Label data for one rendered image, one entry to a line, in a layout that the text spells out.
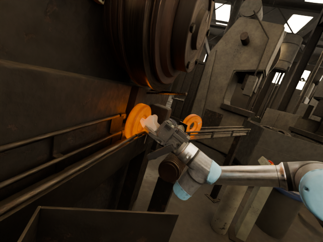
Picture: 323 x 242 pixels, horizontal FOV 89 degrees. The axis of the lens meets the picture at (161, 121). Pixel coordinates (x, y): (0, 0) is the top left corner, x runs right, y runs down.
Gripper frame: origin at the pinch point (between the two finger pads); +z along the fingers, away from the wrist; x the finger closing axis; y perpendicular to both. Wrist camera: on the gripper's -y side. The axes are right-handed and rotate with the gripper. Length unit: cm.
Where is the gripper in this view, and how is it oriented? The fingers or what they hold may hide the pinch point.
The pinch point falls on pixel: (140, 120)
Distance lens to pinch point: 67.3
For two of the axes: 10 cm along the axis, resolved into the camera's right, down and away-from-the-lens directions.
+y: 5.5, -7.8, -2.9
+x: -3.4, 1.1, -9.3
